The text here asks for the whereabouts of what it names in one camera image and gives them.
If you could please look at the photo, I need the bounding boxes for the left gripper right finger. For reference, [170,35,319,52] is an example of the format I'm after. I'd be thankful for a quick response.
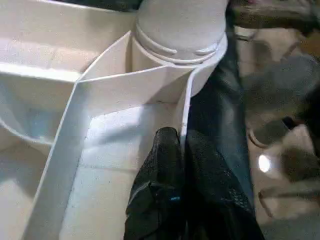
[184,131,263,240]

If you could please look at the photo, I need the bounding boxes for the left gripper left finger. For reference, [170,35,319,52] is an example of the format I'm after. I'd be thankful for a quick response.
[123,126,187,240]

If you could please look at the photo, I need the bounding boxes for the white plastic table leg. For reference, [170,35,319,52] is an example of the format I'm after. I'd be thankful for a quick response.
[134,0,230,64]

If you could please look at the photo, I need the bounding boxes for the white plastic table top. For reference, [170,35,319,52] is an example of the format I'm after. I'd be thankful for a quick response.
[0,0,230,240]

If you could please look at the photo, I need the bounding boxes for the black work mat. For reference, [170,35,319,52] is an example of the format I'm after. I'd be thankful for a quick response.
[187,14,258,240]

